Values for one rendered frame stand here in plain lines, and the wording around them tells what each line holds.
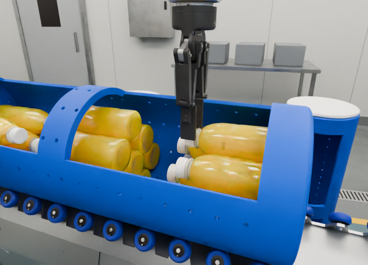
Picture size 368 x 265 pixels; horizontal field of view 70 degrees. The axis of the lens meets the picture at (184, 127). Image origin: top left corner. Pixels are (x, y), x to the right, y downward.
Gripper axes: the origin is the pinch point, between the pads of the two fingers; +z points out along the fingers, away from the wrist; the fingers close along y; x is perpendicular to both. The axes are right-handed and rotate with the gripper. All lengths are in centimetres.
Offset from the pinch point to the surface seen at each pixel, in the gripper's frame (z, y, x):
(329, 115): 15, 61, -34
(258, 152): 3.0, -3.6, -13.4
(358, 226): 119, 136, -82
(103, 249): 27.2, -12.6, 15.0
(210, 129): 0.9, -1.6, -4.2
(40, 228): 27.3, -12.6, 32.7
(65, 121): -0.3, -10.5, 21.3
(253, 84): 68, 339, 22
